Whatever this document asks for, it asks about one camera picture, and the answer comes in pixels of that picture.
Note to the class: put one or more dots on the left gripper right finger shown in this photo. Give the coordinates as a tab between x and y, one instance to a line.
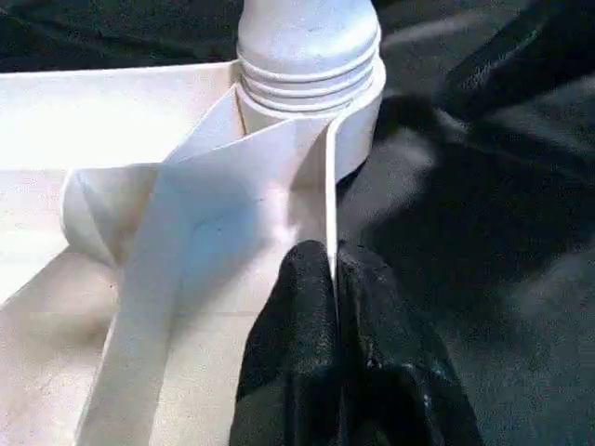
390	372

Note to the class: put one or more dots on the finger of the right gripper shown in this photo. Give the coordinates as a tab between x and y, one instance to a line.
521	56

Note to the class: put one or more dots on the white plastic table top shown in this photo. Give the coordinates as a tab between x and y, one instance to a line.
139	279

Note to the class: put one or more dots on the black mat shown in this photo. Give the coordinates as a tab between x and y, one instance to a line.
502	279

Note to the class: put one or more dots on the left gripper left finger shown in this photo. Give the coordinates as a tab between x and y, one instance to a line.
293	362

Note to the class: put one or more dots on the white plastic table leg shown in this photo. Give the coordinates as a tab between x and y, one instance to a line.
307	46

